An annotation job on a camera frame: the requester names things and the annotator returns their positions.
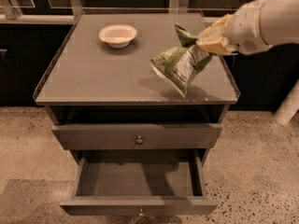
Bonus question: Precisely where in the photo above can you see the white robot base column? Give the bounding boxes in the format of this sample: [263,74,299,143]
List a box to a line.
[274,79,299,126]

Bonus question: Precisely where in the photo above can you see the round metal drawer knob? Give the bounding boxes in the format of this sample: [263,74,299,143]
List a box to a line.
[135,135,144,145]

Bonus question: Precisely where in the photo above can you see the dark background cabinet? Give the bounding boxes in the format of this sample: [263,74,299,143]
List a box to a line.
[0,24,71,106]
[224,44,299,111]

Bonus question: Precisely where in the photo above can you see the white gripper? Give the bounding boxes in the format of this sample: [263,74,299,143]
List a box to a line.
[196,0,272,55]

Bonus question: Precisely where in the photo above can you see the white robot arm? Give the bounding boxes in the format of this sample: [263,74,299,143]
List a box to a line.
[196,0,299,55]

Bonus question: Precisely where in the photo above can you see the dark left background cabinet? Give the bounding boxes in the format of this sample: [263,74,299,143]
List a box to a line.
[0,24,71,106]

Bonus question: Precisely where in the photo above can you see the open middle drawer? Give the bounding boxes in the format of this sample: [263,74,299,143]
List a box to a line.
[60,149,218,216]

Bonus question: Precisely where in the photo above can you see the metal middle drawer knob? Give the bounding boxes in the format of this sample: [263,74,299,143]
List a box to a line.
[137,207,145,217]

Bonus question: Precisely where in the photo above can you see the dark right background cabinet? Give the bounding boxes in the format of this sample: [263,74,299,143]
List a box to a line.
[224,44,299,111]

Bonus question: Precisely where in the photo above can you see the grey drawer cabinet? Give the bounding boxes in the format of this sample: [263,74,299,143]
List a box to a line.
[32,12,241,217]

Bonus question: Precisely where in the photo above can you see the closed top drawer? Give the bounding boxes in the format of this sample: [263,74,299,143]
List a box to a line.
[52,123,222,150]

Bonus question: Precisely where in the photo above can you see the green jalapeno chip bag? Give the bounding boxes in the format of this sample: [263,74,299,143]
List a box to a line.
[150,23,213,98]

